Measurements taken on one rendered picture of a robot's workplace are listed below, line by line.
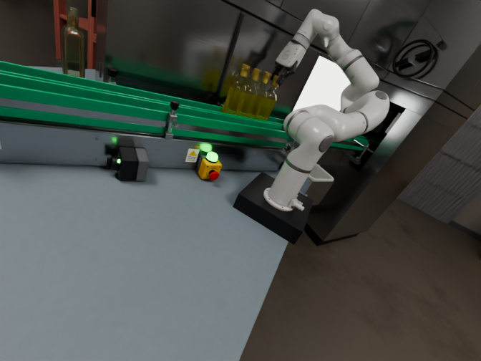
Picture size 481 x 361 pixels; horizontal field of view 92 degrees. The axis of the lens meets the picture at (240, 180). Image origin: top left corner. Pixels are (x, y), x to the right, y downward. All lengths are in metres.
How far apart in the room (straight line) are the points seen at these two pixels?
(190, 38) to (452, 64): 1.42
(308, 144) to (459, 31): 1.33
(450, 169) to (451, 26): 2.90
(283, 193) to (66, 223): 0.62
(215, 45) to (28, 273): 0.96
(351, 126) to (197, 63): 0.67
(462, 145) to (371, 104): 3.59
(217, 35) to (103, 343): 1.05
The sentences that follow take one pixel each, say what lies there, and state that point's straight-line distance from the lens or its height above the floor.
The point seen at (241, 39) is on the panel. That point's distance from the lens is 1.15.
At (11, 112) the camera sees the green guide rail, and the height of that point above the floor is 0.90.
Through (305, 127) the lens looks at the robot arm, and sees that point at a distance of 0.75.
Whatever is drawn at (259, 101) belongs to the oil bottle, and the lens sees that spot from 1.10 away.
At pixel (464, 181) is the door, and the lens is 4.67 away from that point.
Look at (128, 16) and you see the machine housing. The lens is 1.04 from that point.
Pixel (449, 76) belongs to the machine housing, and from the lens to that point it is 1.83.
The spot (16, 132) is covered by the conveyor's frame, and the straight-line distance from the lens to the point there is 0.84.
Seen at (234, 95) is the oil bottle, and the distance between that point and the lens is 1.03.
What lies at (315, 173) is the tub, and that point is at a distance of 1.31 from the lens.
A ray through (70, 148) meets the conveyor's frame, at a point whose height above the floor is 0.81.
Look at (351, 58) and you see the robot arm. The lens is 1.08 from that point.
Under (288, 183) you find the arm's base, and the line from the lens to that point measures 0.80.
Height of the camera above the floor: 1.26
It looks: 30 degrees down
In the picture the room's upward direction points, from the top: 24 degrees clockwise
